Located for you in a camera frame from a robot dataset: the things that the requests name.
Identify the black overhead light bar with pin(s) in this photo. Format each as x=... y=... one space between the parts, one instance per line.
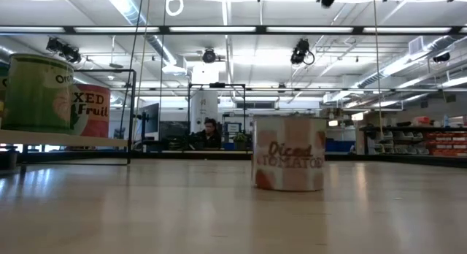
x=211 y=29

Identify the dark shelving unit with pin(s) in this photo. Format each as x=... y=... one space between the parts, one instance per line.
x=401 y=128

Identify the distant black metal frame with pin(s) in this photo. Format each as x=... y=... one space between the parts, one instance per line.
x=219 y=85

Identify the light wooden shelf board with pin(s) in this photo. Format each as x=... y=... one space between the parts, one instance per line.
x=73 y=141

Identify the pink mixed fruit can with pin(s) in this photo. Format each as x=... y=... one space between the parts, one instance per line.
x=93 y=111

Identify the black metal shelf frame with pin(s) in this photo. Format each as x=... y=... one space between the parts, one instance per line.
x=132 y=100

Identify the white red diced tomatoes can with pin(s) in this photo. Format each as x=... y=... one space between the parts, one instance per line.
x=288 y=155

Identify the tall green labelled can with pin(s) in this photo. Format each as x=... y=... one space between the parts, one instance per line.
x=36 y=97

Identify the pink item on shelving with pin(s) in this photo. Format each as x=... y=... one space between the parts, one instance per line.
x=422 y=120

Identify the black ceiling spotlights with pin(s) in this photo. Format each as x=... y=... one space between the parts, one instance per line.
x=65 y=51

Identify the white round column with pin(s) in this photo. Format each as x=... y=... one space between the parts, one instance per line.
x=204 y=102

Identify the round black overhead camera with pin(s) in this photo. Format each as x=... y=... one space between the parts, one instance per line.
x=209 y=55

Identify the person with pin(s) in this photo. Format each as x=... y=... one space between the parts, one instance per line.
x=209 y=139

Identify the silver ceiling duct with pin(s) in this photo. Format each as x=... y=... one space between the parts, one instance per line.
x=127 y=9

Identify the white ceiling air vent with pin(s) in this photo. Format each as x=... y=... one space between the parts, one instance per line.
x=416 y=45

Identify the dark monitor on stand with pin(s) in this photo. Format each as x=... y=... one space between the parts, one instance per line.
x=151 y=117

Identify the black ceiling fixture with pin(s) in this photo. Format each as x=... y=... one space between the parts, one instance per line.
x=441 y=57

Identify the small potted plant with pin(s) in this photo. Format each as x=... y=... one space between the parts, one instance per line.
x=241 y=141

